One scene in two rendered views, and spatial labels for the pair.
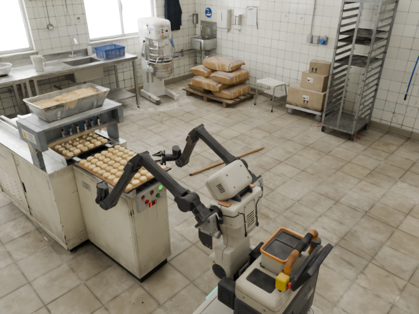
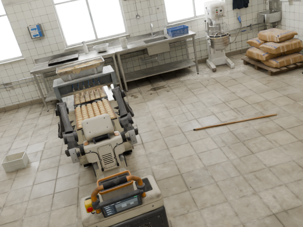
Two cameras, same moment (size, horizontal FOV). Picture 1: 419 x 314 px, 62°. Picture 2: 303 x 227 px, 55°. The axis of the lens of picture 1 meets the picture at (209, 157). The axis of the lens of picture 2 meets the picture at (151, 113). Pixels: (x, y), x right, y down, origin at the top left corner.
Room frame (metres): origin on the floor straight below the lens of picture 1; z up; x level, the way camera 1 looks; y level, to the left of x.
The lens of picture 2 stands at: (0.35, -1.61, 2.07)
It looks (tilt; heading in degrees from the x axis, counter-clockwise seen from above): 25 degrees down; 39
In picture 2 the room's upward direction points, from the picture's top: 12 degrees counter-clockwise
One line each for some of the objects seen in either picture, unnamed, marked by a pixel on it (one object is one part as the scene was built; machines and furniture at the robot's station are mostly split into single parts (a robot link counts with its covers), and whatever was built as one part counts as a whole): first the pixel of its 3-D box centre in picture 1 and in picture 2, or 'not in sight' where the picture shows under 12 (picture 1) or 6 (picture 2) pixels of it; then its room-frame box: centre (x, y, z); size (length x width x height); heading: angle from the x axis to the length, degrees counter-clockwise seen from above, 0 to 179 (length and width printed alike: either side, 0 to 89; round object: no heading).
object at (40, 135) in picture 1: (75, 131); (87, 88); (2.55, 1.07, 1.01); 0.72 x 0.33 x 0.34; 140
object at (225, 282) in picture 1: (229, 275); not in sight; (1.48, -0.12, 0.55); 0.28 x 0.27 x 0.25; 141
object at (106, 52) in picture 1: (110, 51); (177, 30); (5.82, 1.62, 0.95); 0.40 x 0.30 x 0.14; 138
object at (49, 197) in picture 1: (60, 174); (96, 116); (2.86, 1.44, 0.42); 1.28 x 0.72 x 0.84; 50
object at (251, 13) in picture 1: (252, 17); not in sight; (6.65, -0.76, 1.37); 0.27 x 0.02 x 0.40; 45
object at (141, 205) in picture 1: (150, 196); not in sight; (1.99, 0.41, 0.77); 0.24 x 0.04 x 0.14; 140
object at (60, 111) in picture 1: (70, 103); (81, 70); (2.55, 1.07, 1.25); 0.56 x 0.29 x 0.14; 140
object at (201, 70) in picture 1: (210, 68); (267, 40); (6.56, -0.02, 0.47); 0.72 x 0.42 x 0.17; 135
